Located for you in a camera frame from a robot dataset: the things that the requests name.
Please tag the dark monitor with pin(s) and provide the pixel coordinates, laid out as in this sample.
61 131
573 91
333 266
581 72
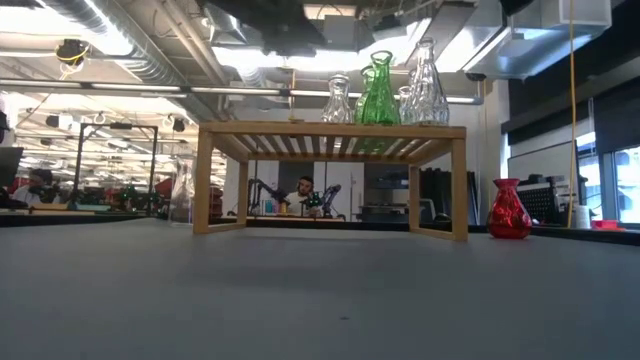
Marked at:
10 170

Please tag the background black robot arm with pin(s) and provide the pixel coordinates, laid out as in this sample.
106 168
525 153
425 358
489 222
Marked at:
330 192
265 189

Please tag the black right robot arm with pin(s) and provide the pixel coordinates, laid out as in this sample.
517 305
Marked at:
515 6

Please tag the silver ventilation duct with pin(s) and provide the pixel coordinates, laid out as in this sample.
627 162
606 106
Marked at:
525 50

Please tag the red box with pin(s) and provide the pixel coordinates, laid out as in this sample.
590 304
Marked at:
606 225

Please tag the round ribbed green glass vase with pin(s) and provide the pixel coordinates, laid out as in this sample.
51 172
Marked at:
359 110

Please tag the black pegboard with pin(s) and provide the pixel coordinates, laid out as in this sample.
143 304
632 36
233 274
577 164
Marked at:
540 205

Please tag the white paper roll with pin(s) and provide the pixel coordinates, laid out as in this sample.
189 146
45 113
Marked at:
583 217

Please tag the wooden slatted shelf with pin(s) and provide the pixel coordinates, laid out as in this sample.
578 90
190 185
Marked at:
330 131

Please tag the red pear-shaped glass vase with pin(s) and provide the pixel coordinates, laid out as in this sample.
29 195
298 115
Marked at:
507 215

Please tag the conical green glass vase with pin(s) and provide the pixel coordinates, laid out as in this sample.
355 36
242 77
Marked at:
380 105

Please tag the long ceiling light bar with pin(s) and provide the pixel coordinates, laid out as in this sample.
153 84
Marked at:
250 91

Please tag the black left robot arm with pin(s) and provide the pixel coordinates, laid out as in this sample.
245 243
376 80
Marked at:
270 25

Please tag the black cabinet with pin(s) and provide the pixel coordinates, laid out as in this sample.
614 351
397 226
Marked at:
440 192

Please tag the black metal stand frame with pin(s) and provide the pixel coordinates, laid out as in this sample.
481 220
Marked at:
125 125

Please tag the black ceiling camera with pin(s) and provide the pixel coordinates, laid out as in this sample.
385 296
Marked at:
71 51

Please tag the person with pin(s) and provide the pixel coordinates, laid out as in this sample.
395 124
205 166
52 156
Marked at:
35 192
300 200

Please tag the clear cut-glass vase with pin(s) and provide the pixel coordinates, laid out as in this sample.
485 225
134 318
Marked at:
337 107

